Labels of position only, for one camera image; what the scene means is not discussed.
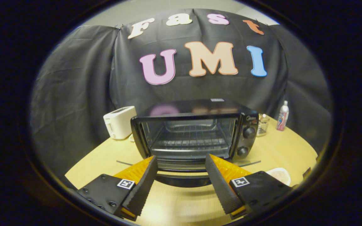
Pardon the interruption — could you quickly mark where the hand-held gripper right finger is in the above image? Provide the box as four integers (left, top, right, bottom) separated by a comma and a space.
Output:
205, 153, 293, 220

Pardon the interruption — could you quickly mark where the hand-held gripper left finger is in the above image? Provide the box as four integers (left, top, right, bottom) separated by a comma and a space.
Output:
77, 156, 159, 221

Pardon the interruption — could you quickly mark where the black toaster oven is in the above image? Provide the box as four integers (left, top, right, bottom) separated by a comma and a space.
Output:
130, 99, 259, 188

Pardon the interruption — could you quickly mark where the pale food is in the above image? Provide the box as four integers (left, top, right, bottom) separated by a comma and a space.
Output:
266, 167, 291, 186

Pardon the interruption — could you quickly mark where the white pop-up toaster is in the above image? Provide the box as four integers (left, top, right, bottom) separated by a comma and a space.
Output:
103, 106, 137, 140

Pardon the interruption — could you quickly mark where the clear glass jar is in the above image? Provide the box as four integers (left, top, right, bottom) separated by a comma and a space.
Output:
257, 114, 270, 137

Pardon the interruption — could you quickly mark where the white pink-label bottle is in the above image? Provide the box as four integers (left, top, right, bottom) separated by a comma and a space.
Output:
276, 100, 289, 132

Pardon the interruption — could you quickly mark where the black backdrop cloth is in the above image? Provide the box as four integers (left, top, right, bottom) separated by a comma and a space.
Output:
30, 8, 332, 176

